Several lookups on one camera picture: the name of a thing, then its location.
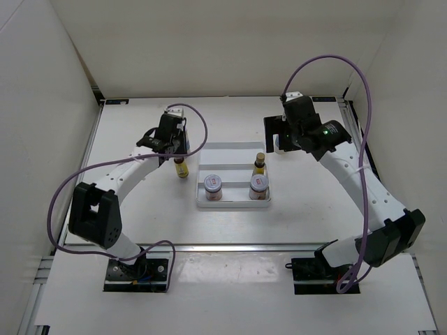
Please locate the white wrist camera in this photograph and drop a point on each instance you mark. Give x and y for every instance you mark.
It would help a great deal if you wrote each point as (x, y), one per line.
(290, 96)
(175, 112)

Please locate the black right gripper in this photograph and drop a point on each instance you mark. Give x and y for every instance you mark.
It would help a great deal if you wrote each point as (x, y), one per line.
(276, 125)

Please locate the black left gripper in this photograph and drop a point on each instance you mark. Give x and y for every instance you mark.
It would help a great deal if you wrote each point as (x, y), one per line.
(182, 149)

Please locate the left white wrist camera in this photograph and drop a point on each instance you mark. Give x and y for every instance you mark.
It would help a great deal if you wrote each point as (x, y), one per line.
(175, 112)

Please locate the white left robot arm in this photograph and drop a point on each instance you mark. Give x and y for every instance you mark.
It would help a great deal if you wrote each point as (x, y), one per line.
(95, 210)

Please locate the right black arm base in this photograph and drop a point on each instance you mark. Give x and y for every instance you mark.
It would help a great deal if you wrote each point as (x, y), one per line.
(320, 274)

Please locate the tall blue-label shaker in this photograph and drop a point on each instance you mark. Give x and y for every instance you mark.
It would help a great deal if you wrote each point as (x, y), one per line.
(187, 146)
(277, 150)

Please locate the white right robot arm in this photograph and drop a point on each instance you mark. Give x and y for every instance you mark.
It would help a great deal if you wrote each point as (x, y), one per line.
(392, 228)

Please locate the yellow-label sauce bottle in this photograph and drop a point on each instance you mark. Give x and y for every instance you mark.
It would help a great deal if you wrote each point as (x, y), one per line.
(181, 167)
(259, 164)

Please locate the white-lid spice jar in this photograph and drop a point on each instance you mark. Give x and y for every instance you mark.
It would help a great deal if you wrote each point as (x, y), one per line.
(213, 187)
(258, 188)

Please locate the white divided tray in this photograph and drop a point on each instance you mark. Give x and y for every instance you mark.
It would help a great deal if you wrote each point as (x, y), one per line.
(233, 162)

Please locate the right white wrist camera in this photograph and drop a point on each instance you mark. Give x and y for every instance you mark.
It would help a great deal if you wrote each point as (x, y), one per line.
(290, 96)

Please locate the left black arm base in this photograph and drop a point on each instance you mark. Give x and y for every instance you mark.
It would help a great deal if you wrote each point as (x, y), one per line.
(146, 275)

